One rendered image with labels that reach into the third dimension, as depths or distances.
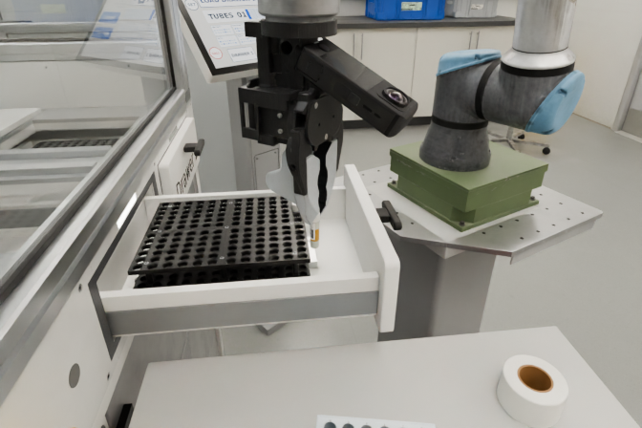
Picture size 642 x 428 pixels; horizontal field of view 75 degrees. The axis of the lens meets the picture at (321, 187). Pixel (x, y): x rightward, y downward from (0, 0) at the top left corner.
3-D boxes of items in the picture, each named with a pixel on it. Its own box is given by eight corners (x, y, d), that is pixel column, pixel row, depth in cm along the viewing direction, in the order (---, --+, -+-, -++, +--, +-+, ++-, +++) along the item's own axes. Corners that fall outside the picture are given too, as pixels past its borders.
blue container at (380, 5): (426, 15, 393) (429, -11, 383) (445, 19, 357) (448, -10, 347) (363, 16, 384) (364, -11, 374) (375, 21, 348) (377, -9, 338)
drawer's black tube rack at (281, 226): (301, 228, 72) (300, 194, 69) (310, 298, 56) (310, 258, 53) (166, 236, 69) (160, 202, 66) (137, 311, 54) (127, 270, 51)
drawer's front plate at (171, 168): (200, 160, 103) (194, 116, 98) (178, 220, 77) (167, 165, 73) (192, 160, 103) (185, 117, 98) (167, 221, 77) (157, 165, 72)
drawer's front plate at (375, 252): (352, 217, 79) (353, 162, 74) (393, 333, 53) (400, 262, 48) (342, 217, 78) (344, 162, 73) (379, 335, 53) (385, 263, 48)
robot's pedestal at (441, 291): (419, 358, 150) (448, 162, 117) (486, 428, 127) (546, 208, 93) (349, 395, 137) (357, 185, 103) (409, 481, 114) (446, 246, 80)
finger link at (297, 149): (308, 181, 46) (309, 102, 42) (321, 185, 45) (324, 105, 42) (283, 197, 42) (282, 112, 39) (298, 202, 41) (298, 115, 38)
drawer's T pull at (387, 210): (388, 205, 66) (389, 198, 65) (402, 231, 59) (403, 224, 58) (366, 207, 65) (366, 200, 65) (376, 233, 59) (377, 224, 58)
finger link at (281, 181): (276, 212, 50) (274, 137, 46) (320, 225, 47) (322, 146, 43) (260, 223, 47) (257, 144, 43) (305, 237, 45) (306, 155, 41)
